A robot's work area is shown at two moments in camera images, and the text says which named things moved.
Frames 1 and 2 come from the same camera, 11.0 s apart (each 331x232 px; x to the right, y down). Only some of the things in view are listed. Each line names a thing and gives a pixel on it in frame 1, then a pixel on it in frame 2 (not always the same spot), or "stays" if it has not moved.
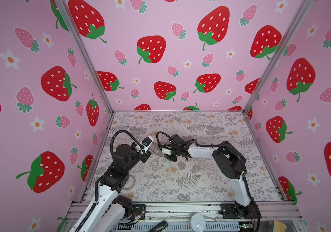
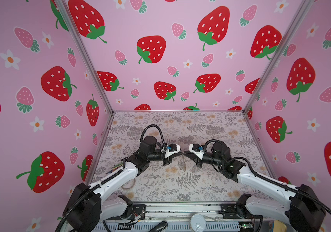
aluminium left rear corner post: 67,11 stays
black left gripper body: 135,158 → 157,156
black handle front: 160,226 stays
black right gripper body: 174,152 → 208,159
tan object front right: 279,226 stays
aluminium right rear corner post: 305,5 stays
